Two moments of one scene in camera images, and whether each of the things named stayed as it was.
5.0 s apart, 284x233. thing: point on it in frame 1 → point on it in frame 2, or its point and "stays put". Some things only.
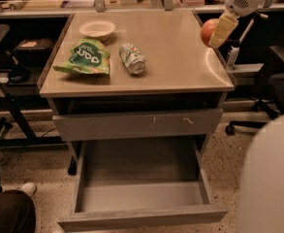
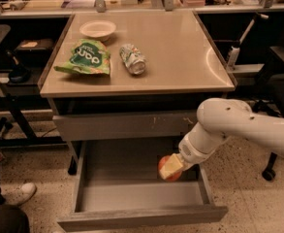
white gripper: (245, 2) → (189, 152)
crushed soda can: (133, 58) stays put
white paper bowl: (98, 29) stays put
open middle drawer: (122, 183) stays put
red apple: (207, 28) → (173, 177)
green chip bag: (87, 56) stays put
